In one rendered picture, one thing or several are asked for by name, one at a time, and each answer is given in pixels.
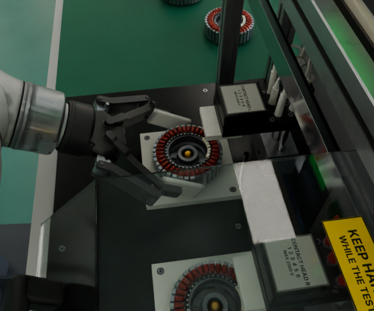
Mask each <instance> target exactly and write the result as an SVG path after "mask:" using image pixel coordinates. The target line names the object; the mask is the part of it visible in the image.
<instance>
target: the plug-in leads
mask: <svg viewBox="0 0 374 311"><path fill-rule="evenodd" d="M291 47H292V48H293V47H296V48H298V49H299V50H300V51H301V55H300V56H296V58H297V59H298V62H299V64H300V62H301V60H302V61H303V64H301V65H300V66H301V67H303V66H305V67H306V71H305V74H304V75H305V77H306V79H307V81H308V83H309V85H310V87H311V89H312V92H313V93H314V91H315V89H314V87H313V85H312V82H314V80H315V76H314V75H313V74H311V73H312V67H313V64H312V62H311V60H310V58H309V59H308V60H307V57H306V54H305V48H304V47H303V48H301V47H300V46H299V45H297V44H292V45H291ZM302 56H304V58H303V57H302ZM277 75H278V73H277V70H276V68H275V66H274V65H273V69H272V71H271V74H270V80H269V84H268V91H266V95H267V97H269V100H268V101H267V105H268V107H272V108H274V107H275V106H276V109H275V111H274V113H273V114H272V115H273V118H274V119H277V120H279V119H281V118H283V114H282V113H283V109H284V106H285V102H286V100H287V101H289V99H288V97H287V95H286V92H285V89H283V92H282V93H281V94H280V97H279V100H278V103H276V100H277V97H278V92H279V89H280V87H279V85H280V78H279V76H278V79H277ZM276 79H277V80H276ZM287 110H288V113H290V112H292V113H294V111H293V108H292V107H291V105H290V106H289V107H288V108H287Z"/></svg>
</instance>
